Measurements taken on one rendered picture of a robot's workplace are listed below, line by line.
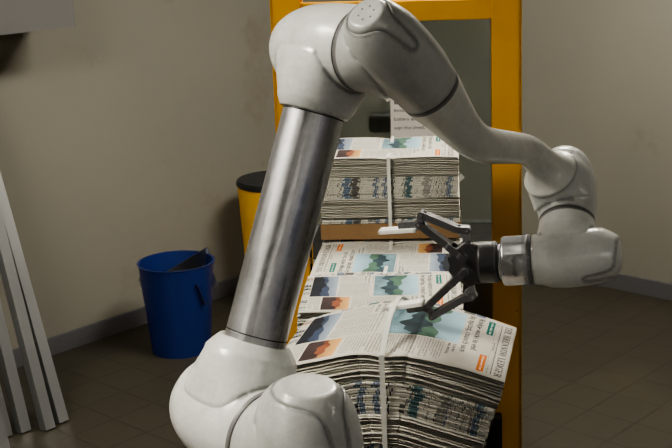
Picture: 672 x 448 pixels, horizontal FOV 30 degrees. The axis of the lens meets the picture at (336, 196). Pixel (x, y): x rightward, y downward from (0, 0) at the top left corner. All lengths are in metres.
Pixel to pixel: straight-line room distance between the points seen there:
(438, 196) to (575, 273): 1.16
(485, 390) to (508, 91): 1.75
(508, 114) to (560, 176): 1.56
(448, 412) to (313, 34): 0.71
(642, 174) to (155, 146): 2.34
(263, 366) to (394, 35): 0.55
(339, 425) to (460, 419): 0.44
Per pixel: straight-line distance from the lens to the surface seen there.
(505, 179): 3.86
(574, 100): 6.37
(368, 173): 3.32
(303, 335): 2.39
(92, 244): 5.85
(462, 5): 3.79
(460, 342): 2.29
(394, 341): 2.26
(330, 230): 3.36
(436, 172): 3.31
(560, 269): 2.21
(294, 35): 1.99
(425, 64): 1.86
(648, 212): 6.27
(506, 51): 3.79
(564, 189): 2.27
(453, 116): 1.94
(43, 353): 5.05
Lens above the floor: 1.97
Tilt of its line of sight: 13 degrees down
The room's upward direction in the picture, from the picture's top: 2 degrees counter-clockwise
